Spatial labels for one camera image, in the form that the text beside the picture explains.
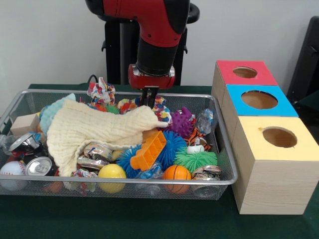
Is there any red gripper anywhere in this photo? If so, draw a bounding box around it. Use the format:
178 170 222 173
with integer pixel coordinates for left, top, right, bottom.
128 64 176 109

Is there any polka dot cloth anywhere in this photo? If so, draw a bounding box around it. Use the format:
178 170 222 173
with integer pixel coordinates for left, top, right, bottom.
117 96 173 125

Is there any clear mesh bin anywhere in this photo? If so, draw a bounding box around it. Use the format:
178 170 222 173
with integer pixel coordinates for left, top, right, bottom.
0 89 239 201

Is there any wooden box with three holes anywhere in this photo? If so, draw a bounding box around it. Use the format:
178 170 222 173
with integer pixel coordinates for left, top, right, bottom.
211 60 319 215

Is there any purple spiky toy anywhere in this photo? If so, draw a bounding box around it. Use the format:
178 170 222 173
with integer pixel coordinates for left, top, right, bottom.
170 107 196 139

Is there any floral patterned cloth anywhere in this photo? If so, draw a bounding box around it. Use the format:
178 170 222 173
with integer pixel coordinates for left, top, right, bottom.
86 77 117 105

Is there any orange plastic block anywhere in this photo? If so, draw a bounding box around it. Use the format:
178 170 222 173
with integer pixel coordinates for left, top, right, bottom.
130 130 167 172

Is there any blue spiky ball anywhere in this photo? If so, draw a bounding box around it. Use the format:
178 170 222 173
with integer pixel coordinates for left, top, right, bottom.
116 131 187 179

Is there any cream waffle cloth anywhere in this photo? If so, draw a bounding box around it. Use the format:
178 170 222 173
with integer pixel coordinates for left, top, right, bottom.
46 98 170 177

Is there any green spiky ball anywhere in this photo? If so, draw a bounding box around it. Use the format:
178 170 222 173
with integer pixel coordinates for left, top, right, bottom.
173 146 218 174

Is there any orange mini basketball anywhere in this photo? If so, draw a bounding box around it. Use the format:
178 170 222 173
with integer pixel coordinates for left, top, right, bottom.
163 165 192 195

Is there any yellow plastic ball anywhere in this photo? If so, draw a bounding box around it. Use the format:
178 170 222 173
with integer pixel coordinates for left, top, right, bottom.
98 163 127 194

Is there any white baseball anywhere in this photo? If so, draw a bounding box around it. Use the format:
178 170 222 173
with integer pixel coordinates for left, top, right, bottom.
0 161 27 191

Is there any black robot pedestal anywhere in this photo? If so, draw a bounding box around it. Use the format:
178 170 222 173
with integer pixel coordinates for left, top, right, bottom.
101 2 200 87

